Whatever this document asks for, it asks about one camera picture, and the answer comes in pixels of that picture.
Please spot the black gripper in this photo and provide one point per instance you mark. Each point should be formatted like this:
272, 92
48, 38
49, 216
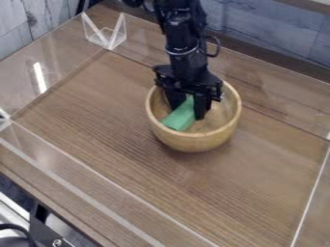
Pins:
187, 77

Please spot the green rectangular block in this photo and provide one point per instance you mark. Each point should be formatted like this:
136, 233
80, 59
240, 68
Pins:
180, 118

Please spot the black table leg bracket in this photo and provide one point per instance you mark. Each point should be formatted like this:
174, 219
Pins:
44, 236

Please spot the round wooden bowl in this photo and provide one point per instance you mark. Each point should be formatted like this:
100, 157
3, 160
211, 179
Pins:
206, 134

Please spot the clear acrylic corner bracket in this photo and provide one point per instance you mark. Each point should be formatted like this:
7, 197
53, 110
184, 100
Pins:
107, 38

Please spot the clear acrylic tray wall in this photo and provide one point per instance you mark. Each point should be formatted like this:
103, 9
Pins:
93, 203

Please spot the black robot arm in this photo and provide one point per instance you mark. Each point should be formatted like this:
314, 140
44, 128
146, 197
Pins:
182, 21

